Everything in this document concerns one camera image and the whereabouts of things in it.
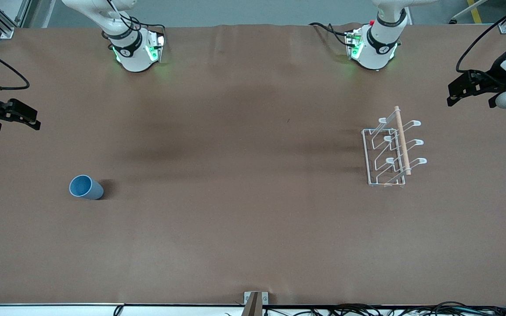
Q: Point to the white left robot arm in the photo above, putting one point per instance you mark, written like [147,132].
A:
[378,52]

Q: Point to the table cover sheet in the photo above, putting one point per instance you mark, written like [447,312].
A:
[235,197]

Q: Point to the blue plastic cup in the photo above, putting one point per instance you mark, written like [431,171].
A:
[87,187]

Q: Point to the aluminium frame post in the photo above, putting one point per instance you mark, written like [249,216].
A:
[9,24]

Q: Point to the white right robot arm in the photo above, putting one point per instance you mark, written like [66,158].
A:
[134,57]

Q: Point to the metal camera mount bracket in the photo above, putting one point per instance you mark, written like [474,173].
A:
[256,303]

